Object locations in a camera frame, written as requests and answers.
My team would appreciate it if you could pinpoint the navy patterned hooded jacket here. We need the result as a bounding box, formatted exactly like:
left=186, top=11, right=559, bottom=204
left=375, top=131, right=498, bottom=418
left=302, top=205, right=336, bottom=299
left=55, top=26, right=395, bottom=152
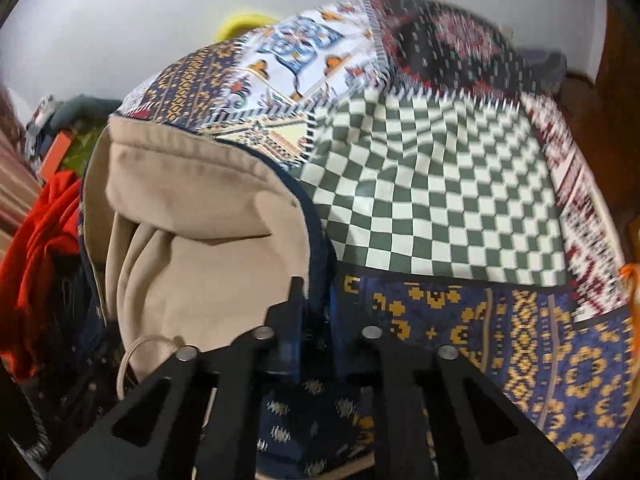
left=8, top=114, right=381, bottom=480

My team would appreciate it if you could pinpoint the patchwork patterned bedspread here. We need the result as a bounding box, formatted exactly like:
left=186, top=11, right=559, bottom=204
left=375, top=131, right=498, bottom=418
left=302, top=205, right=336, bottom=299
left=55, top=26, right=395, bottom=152
left=114, top=0, right=638, bottom=479

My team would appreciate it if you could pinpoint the red garment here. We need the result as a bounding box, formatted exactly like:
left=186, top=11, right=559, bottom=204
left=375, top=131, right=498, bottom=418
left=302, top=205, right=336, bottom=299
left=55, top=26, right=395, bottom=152
left=1, top=170, right=81, bottom=382

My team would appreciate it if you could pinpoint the green patterned bag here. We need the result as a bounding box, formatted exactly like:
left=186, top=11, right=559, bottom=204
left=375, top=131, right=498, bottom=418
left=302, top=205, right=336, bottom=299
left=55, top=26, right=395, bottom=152
left=58, top=126, right=104, bottom=178

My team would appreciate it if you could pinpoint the striped curtain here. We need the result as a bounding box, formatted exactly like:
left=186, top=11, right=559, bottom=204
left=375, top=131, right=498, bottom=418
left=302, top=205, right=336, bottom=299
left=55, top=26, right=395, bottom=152
left=0, top=86, right=41, bottom=258

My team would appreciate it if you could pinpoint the orange box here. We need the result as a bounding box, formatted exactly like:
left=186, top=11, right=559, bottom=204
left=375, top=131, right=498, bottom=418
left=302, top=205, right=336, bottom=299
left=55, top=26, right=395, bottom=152
left=39, top=130, right=75, bottom=182

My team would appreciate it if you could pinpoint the grey-green stuffed cushion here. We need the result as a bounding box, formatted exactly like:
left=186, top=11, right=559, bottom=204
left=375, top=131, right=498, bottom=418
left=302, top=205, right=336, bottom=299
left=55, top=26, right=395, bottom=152
left=50, top=94, right=122, bottom=132

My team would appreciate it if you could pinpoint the grey backpack on floor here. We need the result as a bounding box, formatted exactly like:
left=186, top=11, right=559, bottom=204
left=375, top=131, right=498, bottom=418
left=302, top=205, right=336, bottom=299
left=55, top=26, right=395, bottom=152
left=518, top=48, right=568, bottom=94

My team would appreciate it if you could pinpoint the yellow round object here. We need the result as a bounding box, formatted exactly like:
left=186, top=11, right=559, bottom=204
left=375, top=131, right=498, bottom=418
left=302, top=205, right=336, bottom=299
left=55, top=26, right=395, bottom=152
left=214, top=13, right=277, bottom=42

